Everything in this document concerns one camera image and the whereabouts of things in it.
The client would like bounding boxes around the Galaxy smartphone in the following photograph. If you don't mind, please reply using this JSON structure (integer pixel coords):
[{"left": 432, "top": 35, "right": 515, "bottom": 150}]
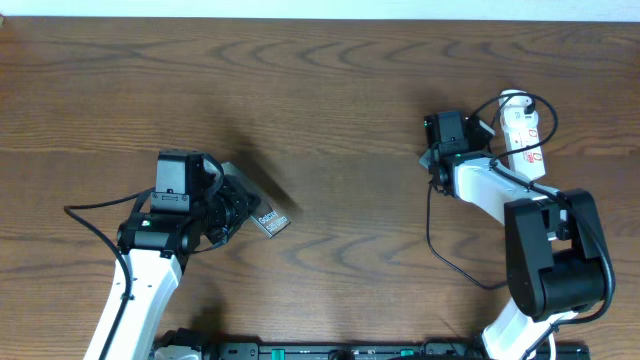
[{"left": 222, "top": 162, "right": 291, "bottom": 238}]

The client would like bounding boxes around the white power strip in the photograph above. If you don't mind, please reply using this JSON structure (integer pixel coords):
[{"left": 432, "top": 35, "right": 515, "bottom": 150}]
[{"left": 499, "top": 89, "right": 546, "bottom": 181}]

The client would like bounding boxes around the black USB charging cable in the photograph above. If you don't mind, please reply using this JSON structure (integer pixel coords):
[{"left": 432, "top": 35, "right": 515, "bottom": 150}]
[{"left": 426, "top": 90, "right": 539, "bottom": 291}]

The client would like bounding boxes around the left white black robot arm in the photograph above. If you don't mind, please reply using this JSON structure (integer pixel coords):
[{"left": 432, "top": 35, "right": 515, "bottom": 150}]
[{"left": 85, "top": 149, "right": 261, "bottom": 359}]

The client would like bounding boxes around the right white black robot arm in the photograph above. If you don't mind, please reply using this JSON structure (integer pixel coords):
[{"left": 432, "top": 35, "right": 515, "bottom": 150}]
[{"left": 421, "top": 112, "right": 615, "bottom": 359}]

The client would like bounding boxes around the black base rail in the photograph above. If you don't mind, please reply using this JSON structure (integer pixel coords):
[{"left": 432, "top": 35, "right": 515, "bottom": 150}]
[{"left": 154, "top": 341, "right": 591, "bottom": 360}]

